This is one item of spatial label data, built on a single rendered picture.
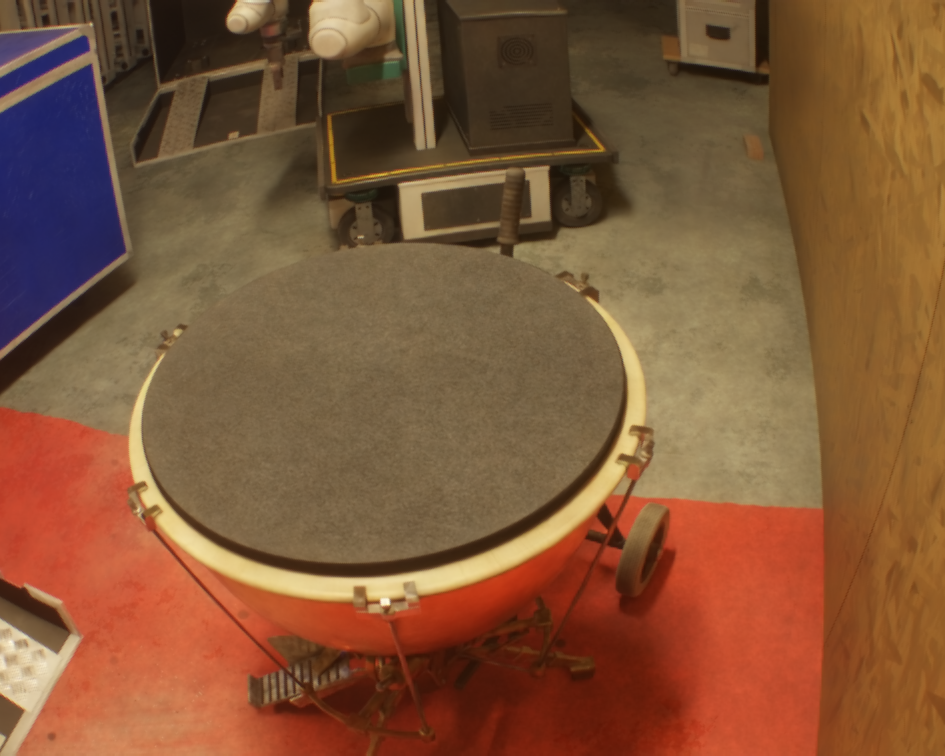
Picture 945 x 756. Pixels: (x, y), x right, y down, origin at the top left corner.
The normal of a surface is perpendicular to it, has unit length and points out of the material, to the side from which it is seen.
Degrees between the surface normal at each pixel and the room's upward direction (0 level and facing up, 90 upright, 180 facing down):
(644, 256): 0
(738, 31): 90
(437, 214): 90
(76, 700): 0
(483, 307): 0
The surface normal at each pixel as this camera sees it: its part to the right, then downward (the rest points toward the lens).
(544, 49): 0.17, 0.61
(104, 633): -0.07, -0.78
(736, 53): -0.20, 0.62
